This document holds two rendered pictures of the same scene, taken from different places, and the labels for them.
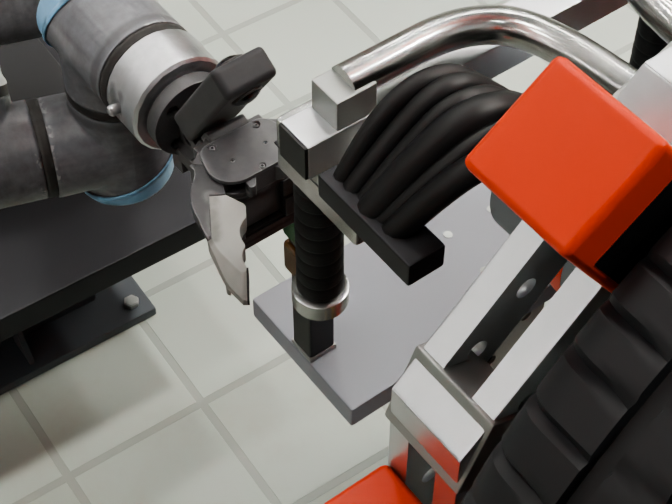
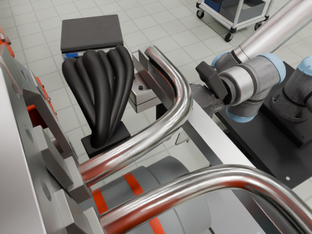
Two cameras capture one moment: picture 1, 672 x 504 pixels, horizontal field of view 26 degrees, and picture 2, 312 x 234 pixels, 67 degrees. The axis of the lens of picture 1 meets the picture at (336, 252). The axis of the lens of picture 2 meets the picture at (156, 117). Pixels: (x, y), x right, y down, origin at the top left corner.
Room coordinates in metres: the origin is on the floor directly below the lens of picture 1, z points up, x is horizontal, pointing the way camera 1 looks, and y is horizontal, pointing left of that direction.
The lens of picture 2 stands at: (0.69, -0.31, 1.23)
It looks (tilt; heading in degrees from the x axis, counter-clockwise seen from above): 53 degrees down; 96
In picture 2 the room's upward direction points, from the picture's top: straight up
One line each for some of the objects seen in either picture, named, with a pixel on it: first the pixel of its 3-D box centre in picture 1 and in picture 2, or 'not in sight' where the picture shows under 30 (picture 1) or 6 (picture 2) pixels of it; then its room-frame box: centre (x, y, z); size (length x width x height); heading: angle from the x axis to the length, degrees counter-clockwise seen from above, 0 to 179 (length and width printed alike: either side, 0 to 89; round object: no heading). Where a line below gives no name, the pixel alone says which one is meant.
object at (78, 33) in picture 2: not in sight; (95, 51); (0.10, 1.05, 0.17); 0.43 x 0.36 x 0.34; 18
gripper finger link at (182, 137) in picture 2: not in sight; (188, 133); (0.73, -0.02, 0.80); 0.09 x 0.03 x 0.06; 73
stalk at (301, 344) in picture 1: (312, 281); not in sight; (0.84, 0.02, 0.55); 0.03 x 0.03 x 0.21; 37
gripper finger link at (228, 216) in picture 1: (231, 266); not in sight; (0.66, 0.08, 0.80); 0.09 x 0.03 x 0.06; 1
